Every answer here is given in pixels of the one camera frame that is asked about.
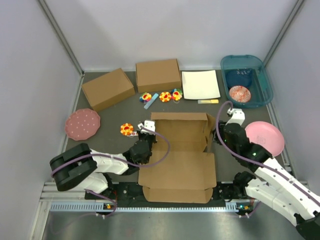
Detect light pink plate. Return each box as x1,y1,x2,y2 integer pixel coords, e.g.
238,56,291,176
245,121,285,157

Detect yellow highlighter marker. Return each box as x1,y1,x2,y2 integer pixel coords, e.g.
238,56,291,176
197,99,219,105

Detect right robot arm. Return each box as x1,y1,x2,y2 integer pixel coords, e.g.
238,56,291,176
213,121,320,240

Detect white square plate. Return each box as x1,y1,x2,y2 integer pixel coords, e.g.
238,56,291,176
181,70,221,100

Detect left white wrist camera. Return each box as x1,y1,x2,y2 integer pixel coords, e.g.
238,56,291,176
137,120,156,135

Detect orange yellow flower plush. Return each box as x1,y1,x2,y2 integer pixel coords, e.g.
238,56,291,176
120,123,134,136

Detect rainbow flower plush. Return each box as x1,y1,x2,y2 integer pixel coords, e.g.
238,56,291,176
139,92,152,104
170,88,183,101

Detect cardboard box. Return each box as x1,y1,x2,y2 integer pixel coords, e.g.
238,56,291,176
82,68,136,112
138,112,217,204
135,58,182,93

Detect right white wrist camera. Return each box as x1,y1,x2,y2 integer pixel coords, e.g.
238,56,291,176
226,107,246,126

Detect white paper tag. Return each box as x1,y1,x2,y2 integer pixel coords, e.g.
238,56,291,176
127,131,139,138

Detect light blue marker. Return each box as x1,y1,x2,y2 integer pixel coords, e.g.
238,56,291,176
143,93,159,110

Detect dark pink dotted plate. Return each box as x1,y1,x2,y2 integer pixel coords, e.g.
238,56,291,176
64,108,101,141

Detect red patterned bowl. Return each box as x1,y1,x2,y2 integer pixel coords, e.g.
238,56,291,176
229,85,252,103

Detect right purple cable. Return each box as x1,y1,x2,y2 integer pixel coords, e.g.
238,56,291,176
215,100,320,217

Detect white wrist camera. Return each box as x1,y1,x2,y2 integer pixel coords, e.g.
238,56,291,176
137,120,156,135
226,107,246,126

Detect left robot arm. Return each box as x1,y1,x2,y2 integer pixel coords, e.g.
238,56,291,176
49,131,157,199

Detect teal plastic bin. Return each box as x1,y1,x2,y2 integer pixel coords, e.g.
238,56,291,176
220,55,274,109

